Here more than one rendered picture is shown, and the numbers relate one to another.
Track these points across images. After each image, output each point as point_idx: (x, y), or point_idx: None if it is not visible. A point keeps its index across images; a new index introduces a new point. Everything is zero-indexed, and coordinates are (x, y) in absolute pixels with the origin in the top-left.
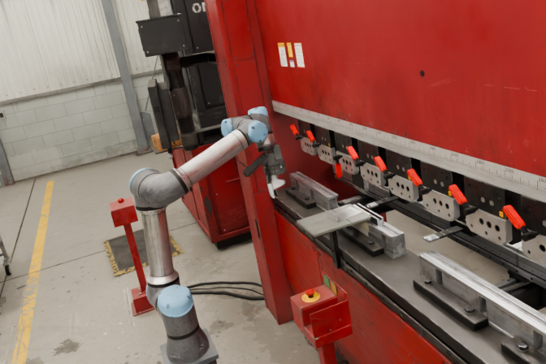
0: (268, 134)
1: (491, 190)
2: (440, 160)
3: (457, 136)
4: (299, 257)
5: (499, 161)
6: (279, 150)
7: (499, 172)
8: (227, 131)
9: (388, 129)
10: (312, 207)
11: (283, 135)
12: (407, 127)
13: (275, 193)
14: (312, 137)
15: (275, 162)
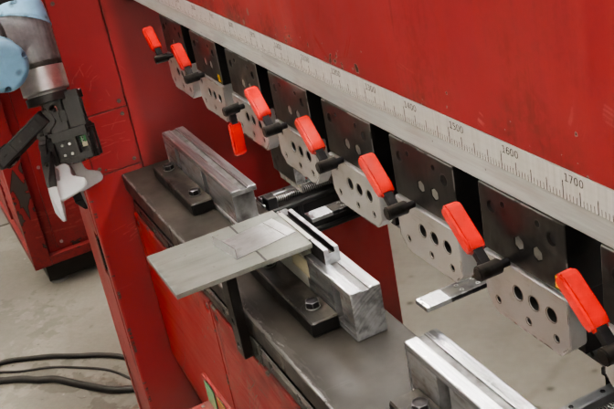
0: (47, 66)
1: (537, 223)
2: (428, 138)
3: (460, 82)
4: (185, 317)
5: (550, 154)
6: (79, 104)
7: (551, 183)
8: None
9: (322, 53)
10: (205, 211)
11: (143, 47)
12: (357, 50)
13: (80, 204)
14: (185, 59)
15: (68, 132)
